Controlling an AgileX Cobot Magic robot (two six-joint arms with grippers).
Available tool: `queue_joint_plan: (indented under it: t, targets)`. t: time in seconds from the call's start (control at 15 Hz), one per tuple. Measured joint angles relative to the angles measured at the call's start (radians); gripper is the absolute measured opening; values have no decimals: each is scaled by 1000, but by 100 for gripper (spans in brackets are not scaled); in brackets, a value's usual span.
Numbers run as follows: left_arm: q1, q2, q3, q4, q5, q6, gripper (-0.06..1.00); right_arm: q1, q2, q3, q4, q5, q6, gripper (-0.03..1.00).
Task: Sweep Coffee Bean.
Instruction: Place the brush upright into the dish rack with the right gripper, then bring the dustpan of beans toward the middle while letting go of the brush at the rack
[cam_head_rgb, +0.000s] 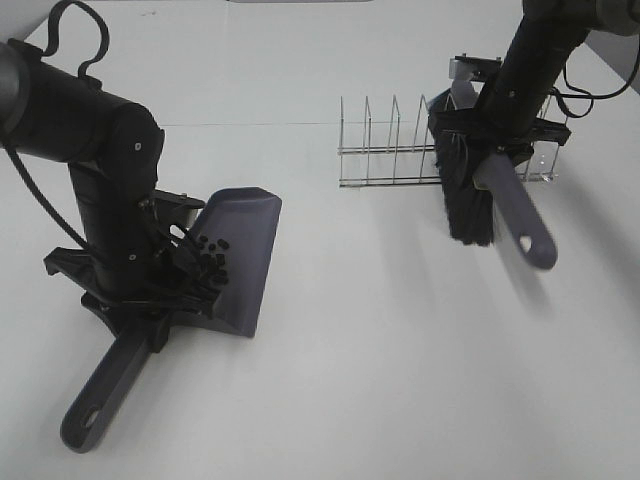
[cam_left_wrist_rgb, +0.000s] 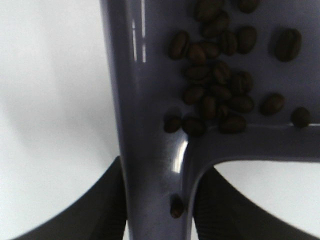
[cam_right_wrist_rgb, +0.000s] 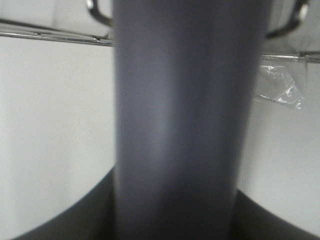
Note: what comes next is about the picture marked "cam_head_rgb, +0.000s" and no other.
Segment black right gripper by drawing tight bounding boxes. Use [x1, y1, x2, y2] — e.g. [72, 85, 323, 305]
[429, 69, 571, 192]

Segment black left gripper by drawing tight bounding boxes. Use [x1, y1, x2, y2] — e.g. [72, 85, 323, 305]
[44, 169, 220, 353]

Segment grey brush black bristles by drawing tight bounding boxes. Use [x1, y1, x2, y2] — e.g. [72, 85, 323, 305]
[429, 82, 559, 272]

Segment pile of coffee beans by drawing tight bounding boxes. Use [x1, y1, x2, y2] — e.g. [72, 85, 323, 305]
[196, 235, 231, 294]

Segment grey plastic dustpan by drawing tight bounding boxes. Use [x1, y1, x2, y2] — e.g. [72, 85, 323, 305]
[60, 187, 282, 453]

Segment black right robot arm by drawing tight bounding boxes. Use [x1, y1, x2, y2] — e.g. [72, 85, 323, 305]
[429, 1, 639, 195]

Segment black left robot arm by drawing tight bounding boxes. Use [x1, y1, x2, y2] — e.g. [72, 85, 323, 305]
[1, 39, 215, 352]

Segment metal wire rack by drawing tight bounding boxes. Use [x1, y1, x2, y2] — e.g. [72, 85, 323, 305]
[337, 97, 568, 188]

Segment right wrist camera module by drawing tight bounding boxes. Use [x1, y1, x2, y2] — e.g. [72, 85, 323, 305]
[449, 54, 502, 83]

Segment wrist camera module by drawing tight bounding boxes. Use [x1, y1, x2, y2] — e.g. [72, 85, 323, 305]
[449, 54, 502, 83]
[154, 189, 206, 228]

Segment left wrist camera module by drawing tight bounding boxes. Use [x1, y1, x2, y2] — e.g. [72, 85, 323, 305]
[154, 189, 206, 228]

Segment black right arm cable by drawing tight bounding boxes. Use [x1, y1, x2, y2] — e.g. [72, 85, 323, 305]
[549, 54, 640, 121]

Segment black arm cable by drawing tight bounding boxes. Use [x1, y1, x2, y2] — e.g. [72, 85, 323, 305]
[0, 0, 111, 246]
[549, 54, 640, 121]

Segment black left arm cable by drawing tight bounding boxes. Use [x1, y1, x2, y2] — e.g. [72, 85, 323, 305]
[0, 0, 111, 246]

